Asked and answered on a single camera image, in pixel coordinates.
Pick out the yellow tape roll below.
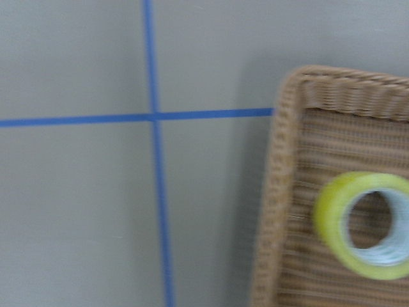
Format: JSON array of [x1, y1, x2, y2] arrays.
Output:
[[313, 171, 408, 280]]

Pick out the brown wicker basket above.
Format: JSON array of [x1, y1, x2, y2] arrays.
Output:
[[250, 66, 408, 306]]

